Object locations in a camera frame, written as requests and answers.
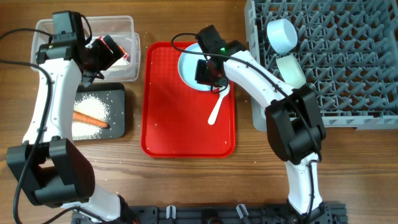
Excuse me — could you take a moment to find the red snack wrapper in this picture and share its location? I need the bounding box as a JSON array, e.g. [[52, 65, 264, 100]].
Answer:
[[97, 35, 129, 59]]

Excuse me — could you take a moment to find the white plastic spoon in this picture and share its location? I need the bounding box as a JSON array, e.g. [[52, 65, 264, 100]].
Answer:
[[208, 85, 231, 125]]

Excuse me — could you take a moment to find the light blue plate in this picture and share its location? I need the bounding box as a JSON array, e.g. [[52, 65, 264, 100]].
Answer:
[[178, 52, 210, 91]]

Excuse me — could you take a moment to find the white rice pile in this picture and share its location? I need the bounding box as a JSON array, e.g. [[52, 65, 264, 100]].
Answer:
[[72, 95, 110, 141]]

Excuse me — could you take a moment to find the orange carrot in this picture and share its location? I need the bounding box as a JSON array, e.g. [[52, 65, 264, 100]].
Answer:
[[73, 111, 109, 129]]

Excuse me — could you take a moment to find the green bowl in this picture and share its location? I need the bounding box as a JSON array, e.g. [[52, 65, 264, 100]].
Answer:
[[276, 55, 306, 88]]

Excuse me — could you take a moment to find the light blue bowl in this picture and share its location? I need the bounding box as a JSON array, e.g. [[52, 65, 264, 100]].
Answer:
[[266, 19, 298, 55]]

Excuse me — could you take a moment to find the white napkin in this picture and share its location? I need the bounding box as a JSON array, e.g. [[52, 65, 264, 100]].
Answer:
[[103, 57, 131, 72]]

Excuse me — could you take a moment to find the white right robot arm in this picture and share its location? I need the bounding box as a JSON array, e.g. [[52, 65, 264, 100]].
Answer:
[[194, 25, 326, 223]]

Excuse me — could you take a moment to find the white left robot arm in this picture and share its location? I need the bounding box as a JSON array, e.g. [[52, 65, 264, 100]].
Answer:
[[6, 11, 139, 223]]

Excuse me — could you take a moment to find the black waste tray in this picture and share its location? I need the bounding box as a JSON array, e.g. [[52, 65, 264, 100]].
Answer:
[[74, 83, 126, 140]]

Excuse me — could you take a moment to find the grey dishwasher rack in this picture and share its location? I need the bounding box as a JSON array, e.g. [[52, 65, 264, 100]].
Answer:
[[244, 0, 397, 129]]

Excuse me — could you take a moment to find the clear plastic bin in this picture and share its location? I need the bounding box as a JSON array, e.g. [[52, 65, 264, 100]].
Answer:
[[30, 11, 141, 85]]

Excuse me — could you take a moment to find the red plastic tray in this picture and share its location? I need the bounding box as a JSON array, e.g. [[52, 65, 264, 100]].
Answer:
[[141, 42, 236, 159]]

